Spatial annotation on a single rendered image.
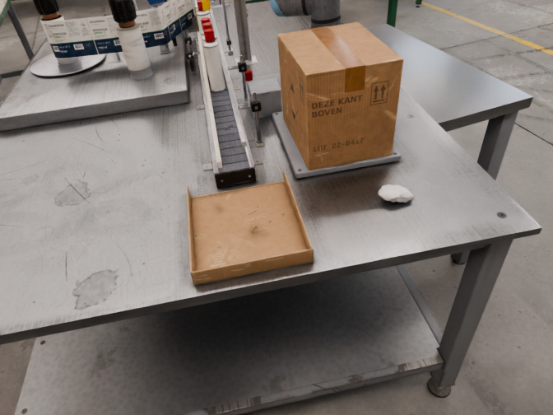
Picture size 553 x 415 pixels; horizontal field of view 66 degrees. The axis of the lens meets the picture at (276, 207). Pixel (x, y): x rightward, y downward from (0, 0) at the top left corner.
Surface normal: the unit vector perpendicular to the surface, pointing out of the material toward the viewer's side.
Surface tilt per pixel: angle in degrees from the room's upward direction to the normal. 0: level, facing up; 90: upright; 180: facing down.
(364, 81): 90
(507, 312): 0
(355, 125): 90
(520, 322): 0
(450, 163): 0
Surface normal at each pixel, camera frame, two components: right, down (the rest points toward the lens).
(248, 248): -0.07, -0.76
